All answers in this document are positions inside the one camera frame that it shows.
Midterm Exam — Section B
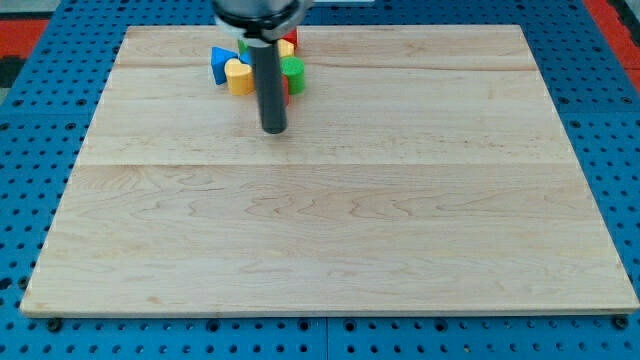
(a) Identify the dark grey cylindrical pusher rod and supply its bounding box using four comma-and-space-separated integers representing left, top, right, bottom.
247, 39, 288, 134

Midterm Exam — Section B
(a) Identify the green star block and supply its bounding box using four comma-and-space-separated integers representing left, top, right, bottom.
237, 40, 248, 55

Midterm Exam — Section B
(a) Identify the red star block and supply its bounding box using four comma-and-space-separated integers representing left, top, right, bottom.
281, 74, 290, 107

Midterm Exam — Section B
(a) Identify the yellow hexagon block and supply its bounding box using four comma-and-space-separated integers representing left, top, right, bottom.
277, 39, 296, 58

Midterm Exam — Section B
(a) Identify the blue block behind rod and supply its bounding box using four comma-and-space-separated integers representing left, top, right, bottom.
239, 51, 253, 66

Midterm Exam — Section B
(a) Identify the green cylinder block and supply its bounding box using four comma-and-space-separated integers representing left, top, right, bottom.
281, 56, 306, 95

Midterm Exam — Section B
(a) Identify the red block at back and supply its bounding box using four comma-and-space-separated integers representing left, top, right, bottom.
282, 28, 298, 48

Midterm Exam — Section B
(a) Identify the yellow heart block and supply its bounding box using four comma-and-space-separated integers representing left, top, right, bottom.
224, 59, 255, 96

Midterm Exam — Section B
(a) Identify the blue triangle block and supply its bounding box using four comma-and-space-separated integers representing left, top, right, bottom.
210, 46, 238, 85

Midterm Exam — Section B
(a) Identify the light wooden board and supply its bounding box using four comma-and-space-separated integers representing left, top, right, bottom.
21, 25, 639, 318

